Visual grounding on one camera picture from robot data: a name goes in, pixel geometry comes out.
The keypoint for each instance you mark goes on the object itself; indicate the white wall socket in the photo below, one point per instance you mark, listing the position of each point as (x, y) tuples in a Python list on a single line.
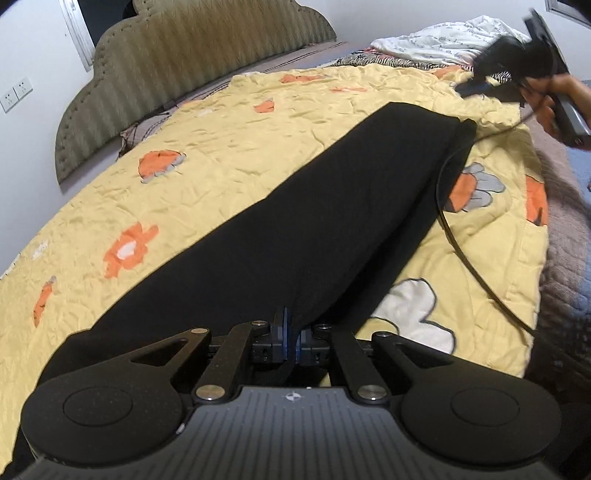
[(23, 87), (8, 101)]

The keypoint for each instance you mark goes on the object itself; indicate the yellow flowered blanket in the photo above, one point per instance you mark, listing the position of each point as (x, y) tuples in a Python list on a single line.
[(207, 152)]

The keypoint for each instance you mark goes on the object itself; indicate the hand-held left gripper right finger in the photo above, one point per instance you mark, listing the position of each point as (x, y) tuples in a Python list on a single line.
[(300, 346)]

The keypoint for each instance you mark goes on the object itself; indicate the zebra striped cloth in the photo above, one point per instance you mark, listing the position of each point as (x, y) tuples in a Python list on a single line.
[(392, 60)]

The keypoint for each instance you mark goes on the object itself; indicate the padded striped headboard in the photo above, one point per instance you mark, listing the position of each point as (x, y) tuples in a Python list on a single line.
[(184, 46)]

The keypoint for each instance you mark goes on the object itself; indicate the blue cloth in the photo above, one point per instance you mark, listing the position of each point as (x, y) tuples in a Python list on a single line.
[(581, 173)]

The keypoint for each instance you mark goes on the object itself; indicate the white printed cloth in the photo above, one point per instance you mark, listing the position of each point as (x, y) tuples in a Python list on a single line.
[(452, 39)]

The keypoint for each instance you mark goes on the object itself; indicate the brown bed cover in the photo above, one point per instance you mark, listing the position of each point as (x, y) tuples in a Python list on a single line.
[(563, 240)]

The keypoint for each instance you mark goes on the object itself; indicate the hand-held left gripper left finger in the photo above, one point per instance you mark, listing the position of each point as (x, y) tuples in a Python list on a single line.
[(282, 337)]

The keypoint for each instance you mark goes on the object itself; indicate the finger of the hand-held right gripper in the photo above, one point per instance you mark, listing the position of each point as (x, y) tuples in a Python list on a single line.
[(473, 86)]

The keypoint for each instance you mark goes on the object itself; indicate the person's right hand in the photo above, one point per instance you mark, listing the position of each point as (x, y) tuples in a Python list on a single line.
[(570, 85)]

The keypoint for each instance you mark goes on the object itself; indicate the white door frame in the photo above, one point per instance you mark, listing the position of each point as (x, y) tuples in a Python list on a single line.
[(76, 32)]

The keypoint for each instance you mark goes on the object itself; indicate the black pants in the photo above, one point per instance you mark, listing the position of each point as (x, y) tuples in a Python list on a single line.
[(323, 203)]

